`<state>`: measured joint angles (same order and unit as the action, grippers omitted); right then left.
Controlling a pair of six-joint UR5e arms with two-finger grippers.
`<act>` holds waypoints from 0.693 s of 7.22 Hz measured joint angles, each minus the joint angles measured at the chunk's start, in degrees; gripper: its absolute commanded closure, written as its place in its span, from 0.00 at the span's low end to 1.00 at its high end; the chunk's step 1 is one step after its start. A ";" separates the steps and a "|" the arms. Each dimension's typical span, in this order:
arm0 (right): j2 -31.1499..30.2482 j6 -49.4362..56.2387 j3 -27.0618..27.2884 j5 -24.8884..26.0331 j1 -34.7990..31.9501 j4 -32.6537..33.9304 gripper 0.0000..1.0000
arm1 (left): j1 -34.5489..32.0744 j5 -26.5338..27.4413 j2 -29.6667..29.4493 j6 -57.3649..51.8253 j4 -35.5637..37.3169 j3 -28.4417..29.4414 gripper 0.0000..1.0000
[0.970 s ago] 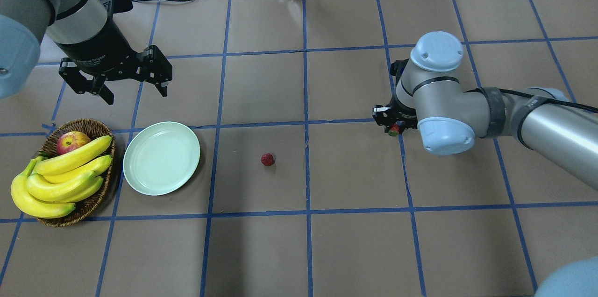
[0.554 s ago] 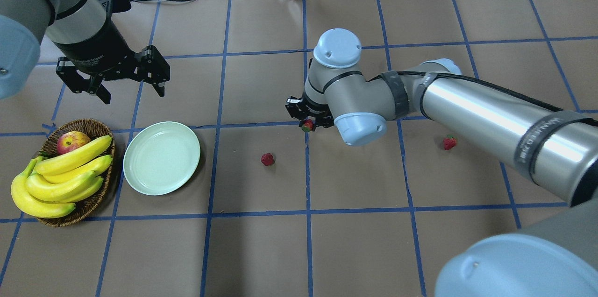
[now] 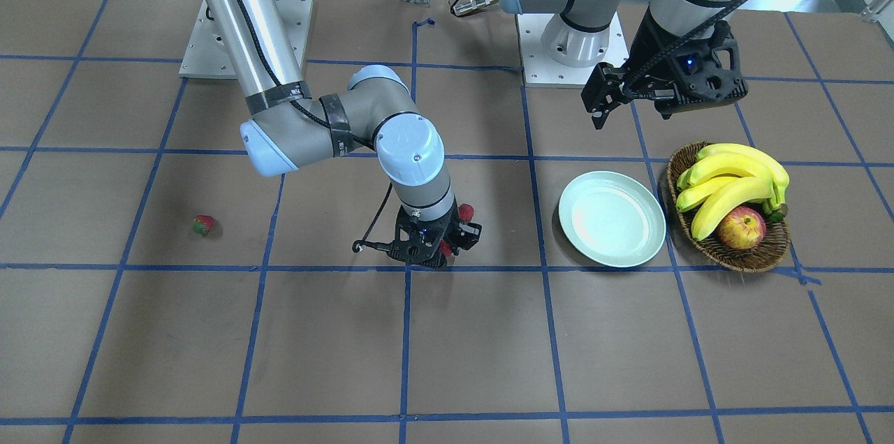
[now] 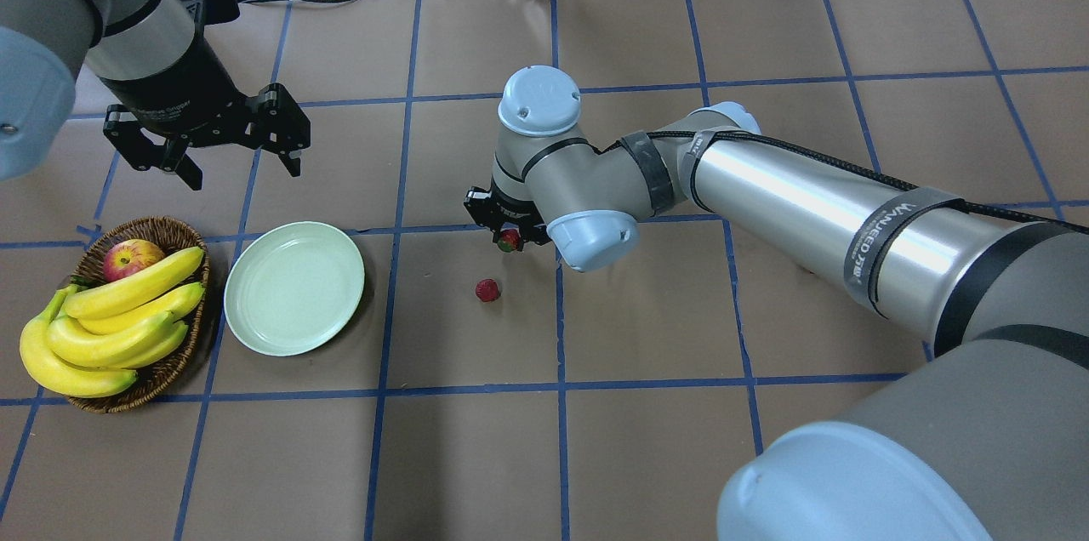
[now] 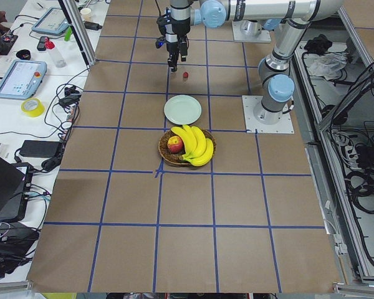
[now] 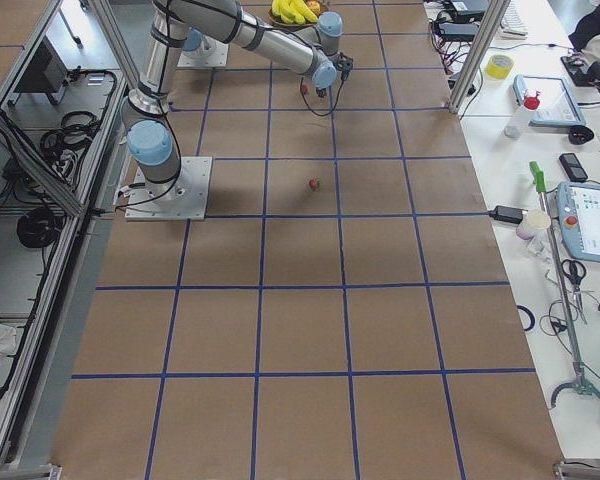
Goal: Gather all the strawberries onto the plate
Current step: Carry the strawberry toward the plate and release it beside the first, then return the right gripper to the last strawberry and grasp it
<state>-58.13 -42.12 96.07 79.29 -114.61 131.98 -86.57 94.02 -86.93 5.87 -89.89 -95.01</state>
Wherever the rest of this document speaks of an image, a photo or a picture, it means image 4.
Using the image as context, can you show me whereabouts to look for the small hidden yellow banana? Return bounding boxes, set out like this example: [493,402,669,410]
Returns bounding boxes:
[117,321,189,369]

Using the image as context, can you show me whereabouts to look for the red strawberry without leaves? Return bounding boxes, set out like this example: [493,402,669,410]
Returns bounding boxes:
[475,278,502,302]

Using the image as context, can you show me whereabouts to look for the bottom yellow banana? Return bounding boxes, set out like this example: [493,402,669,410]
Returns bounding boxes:
[19,285,139,398]

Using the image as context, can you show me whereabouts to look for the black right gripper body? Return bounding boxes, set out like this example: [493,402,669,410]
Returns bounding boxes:
[464,185,552,247]

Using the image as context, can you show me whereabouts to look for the red yellow apple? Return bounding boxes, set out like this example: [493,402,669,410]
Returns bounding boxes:
[102,238,167,282]

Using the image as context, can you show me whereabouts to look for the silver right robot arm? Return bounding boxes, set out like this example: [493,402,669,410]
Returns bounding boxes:
[465,65,1088,540]

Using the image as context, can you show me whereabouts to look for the top yellow banana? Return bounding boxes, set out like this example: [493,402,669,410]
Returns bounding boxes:
[61,246,205,319]

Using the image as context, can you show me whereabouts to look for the light green plate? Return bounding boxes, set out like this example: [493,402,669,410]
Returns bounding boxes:
[223,222,366,356]

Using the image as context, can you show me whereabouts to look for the brown wicker basket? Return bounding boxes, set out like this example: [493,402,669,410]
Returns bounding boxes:
[60,216,213,414]

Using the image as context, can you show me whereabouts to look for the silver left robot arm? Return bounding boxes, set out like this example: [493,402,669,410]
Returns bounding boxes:
[1,0,311,190]

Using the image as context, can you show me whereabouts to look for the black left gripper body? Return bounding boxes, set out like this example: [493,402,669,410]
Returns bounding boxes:
[105,56,311,170]

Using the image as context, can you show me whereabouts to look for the red strawberry green leaves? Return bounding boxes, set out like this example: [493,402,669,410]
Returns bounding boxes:
[495,228,524,253]

